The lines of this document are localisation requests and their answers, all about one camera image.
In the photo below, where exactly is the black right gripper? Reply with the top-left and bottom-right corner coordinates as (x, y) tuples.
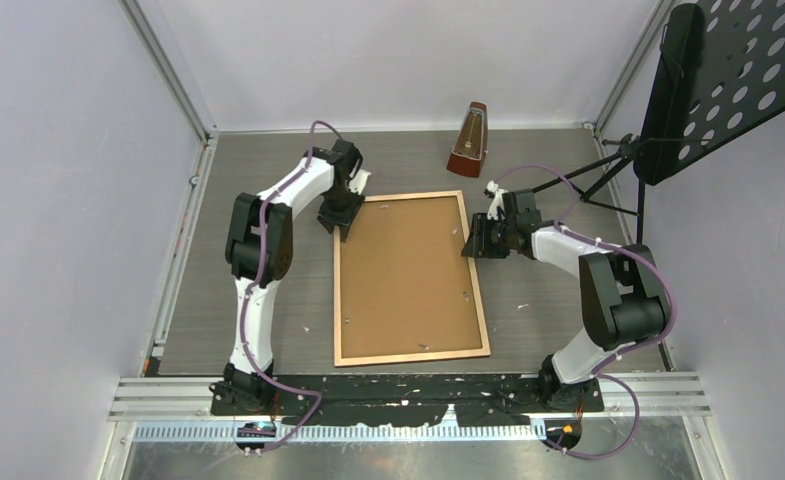
(462, 212), (517, 259)

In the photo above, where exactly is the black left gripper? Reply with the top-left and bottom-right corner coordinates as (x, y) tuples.
(319, 186), (365, 239)

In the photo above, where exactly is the brown cardboard backing board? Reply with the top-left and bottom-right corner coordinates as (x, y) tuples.
(340, 196), (485, 360)

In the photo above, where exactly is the light wooden picture frame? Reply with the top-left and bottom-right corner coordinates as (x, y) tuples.
(332, 190), (492, 368)

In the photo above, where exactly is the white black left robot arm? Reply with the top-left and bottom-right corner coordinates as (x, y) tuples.
(210, 139), (370, 416)

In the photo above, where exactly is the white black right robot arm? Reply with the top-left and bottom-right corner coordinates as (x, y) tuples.
(461, 181), (672, 411)

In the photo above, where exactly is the brown wooden metronome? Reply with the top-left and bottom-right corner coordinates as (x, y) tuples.
(446, 102), (488, 178)

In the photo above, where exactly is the black perforated music stand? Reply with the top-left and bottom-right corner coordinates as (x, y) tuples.
(531, 0), (785, 246)

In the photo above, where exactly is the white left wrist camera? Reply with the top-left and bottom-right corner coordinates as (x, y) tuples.
(347, 169), (371, 195)

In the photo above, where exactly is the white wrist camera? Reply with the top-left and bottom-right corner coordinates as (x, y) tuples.
(484, 180), (506, 221)
(347, 169), (371, 195)

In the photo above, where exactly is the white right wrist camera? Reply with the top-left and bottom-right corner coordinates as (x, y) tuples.
(484, 180), (506, 221)

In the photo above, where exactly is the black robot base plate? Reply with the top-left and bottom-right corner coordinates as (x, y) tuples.
(209, 373), (604, 427)

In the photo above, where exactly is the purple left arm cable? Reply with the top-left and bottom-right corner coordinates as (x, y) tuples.
(236, 120), (347, 455)

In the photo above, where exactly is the aluminium extrusion rail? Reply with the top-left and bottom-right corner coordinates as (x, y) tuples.
(109, 372), (711, 444)

